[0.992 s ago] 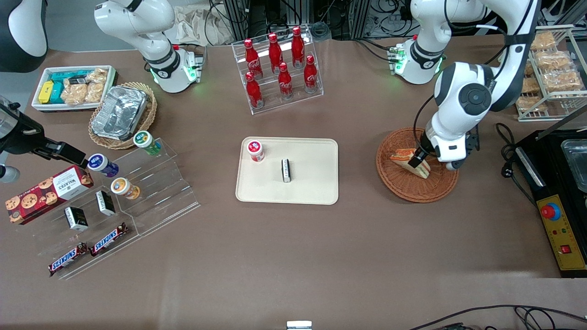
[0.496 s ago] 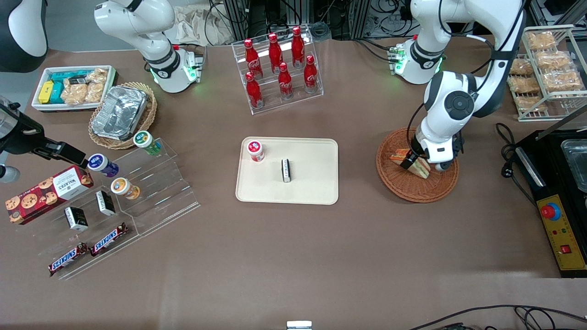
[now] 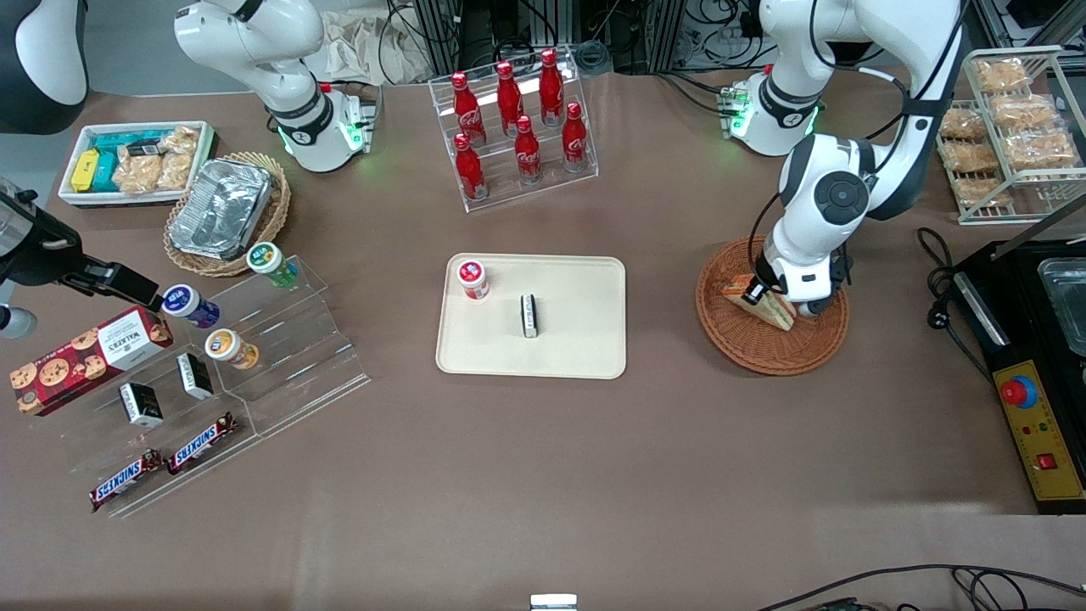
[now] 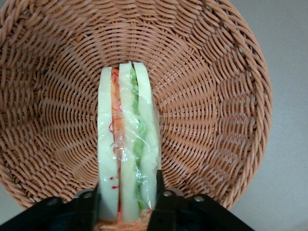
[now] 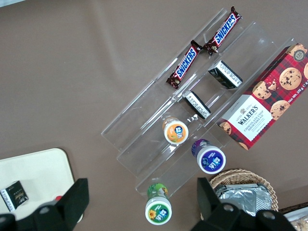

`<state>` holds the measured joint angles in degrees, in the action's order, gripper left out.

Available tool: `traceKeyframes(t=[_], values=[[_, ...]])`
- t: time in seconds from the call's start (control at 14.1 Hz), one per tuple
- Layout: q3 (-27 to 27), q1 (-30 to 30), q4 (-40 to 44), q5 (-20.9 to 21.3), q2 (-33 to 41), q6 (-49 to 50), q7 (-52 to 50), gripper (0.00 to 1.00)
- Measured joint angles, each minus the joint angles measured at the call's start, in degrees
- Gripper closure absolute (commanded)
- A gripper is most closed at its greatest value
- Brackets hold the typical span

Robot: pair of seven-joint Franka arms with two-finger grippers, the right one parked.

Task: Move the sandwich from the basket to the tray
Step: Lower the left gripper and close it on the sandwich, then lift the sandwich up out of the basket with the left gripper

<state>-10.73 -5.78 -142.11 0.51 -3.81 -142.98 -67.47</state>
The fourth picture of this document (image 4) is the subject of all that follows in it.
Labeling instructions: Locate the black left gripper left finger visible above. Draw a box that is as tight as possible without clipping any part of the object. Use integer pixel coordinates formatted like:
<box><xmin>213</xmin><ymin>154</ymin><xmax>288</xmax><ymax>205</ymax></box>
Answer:
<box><xmin>4</xmin><ymin>185</ymin><xmax>101</xmax><ymax>231</ymax></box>

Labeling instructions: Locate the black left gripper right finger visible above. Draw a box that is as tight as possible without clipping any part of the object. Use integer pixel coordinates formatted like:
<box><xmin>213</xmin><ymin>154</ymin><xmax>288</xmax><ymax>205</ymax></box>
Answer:
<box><xmin>146</xmin><ymin>169</ymin><xmax>253</xmax><ymax>231</ymax></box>

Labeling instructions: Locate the plastic triangle sandwich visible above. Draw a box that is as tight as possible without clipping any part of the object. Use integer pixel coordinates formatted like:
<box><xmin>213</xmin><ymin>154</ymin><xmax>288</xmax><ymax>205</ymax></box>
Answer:
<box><xmin>97</xmin><ymin>61</ymin><xmax>162</xmax><ymax>223</ymax></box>

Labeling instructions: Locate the brown round wicker basket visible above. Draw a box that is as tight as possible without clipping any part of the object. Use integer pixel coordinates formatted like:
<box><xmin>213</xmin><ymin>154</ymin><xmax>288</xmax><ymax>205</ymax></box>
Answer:
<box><xmin>0</xmin><ymin>0</ymin><xmax>273</xmax><ymax>211</ymax></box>

